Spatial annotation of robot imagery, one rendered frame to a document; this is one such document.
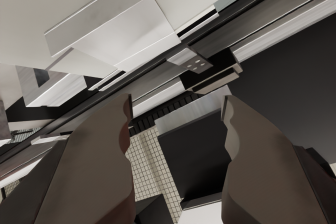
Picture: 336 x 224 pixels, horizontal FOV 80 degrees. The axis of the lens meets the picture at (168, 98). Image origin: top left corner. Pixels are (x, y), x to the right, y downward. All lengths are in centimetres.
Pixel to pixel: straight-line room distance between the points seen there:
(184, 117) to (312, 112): 54
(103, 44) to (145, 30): 4
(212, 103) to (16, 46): 19
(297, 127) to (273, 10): 38
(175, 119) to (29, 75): 26
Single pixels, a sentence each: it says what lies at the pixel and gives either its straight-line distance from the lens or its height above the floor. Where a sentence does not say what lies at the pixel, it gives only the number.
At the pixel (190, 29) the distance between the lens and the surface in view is 26.
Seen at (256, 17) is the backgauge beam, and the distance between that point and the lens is 49.
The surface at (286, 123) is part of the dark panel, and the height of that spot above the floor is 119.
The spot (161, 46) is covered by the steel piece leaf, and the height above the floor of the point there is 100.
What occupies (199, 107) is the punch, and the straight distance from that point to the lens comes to 23.
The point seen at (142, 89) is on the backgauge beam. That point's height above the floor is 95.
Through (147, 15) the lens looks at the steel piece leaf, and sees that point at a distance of 20.
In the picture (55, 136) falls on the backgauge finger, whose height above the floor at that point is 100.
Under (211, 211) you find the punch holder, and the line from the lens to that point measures 21.
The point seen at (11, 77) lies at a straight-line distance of 51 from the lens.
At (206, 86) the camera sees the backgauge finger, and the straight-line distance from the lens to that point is 44.
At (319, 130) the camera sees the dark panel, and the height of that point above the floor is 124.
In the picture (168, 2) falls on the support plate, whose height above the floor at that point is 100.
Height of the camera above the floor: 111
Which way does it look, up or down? 12 degrees down
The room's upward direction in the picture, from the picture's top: 157 degrees clockwise
